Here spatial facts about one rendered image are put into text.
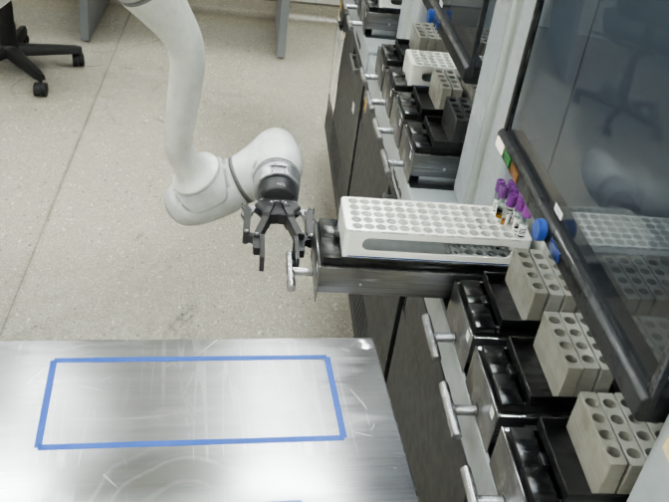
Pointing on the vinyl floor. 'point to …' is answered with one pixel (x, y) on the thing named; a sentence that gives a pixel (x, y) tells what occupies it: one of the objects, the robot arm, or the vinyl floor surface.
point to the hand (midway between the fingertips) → (279, 254)
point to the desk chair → (18, 42)
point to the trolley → (198, 421)
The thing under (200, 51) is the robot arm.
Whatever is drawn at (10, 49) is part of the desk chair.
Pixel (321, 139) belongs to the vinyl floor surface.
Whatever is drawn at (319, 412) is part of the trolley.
